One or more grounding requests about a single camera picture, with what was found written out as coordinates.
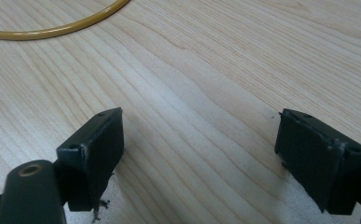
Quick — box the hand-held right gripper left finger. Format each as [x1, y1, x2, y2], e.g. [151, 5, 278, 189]
[55, 106, 125, 213]

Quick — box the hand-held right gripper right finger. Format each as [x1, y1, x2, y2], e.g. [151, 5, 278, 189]
[274, 107, 361, 216]

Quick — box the yellow ring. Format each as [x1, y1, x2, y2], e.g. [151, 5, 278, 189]
[0, 0, 131, 42]

